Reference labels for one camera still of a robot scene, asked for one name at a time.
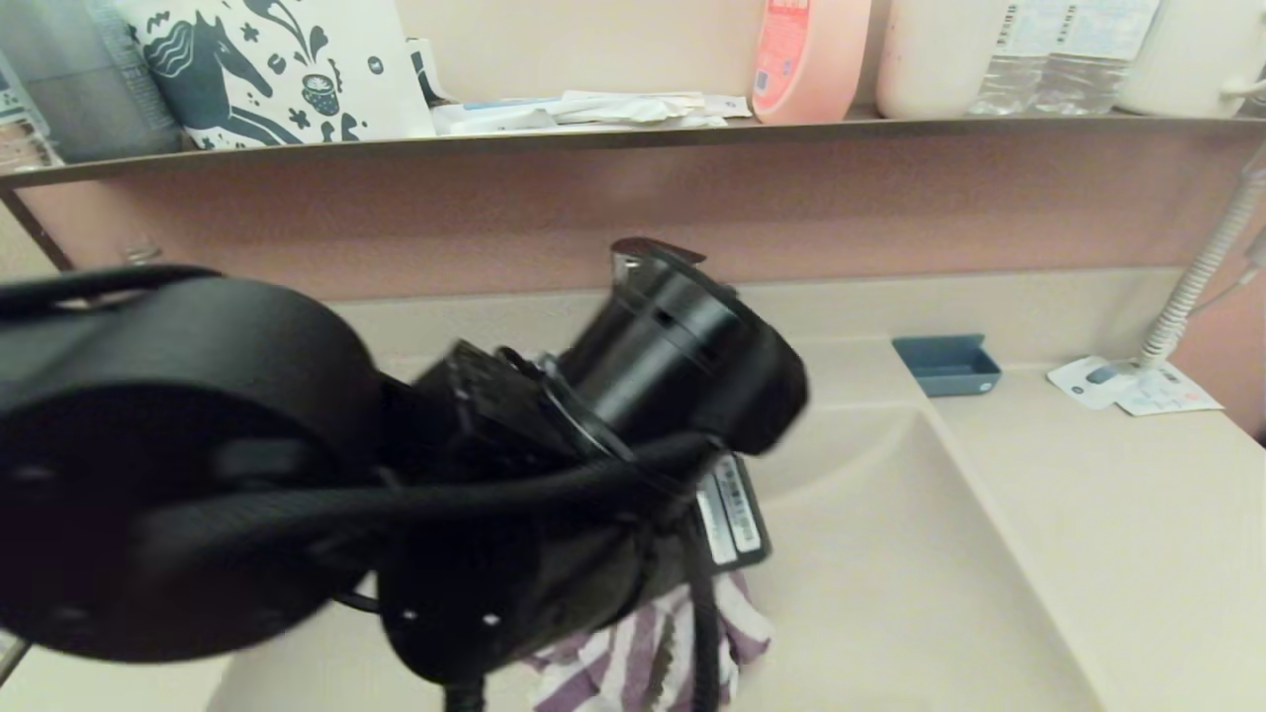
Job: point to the crumpled white wrapper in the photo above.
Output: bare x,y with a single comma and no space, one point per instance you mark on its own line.
633,107

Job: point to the small white sachet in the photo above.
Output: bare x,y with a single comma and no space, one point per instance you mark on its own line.
727,107

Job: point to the beige sink basin countertop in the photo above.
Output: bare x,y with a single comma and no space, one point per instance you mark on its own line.
1039,593

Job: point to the grey translucent container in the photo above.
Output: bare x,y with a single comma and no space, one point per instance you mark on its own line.
89,79

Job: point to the white round jar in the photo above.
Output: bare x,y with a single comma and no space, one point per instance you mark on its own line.
930,59

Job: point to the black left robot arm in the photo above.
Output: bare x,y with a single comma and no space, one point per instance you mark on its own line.
178,455

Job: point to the brown wall shelf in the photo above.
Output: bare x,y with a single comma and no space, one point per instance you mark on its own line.
396,148

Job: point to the clear plastic water bottle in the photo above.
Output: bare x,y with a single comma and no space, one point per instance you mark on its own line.
143,252

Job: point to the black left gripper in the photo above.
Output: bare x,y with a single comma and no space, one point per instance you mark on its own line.
732,514

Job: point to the white rounded packet teal patch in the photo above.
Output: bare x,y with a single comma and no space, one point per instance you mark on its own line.
1083,384

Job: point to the small printed box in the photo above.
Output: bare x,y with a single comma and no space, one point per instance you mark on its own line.
18,129

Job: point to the printed paper card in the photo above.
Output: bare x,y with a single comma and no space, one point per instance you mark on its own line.
1177,396

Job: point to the flat white packet blue edge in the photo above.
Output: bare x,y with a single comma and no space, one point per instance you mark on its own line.
495,119

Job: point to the clear water bottle barcode label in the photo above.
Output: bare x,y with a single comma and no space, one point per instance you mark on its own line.
1024,59
1103,59

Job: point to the purple white striped towel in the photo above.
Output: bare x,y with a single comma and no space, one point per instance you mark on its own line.
613,672

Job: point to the blue plastic soap dish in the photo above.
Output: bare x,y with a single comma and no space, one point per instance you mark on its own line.
947,368

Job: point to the white ribbed container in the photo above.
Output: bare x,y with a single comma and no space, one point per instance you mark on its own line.
1197,49

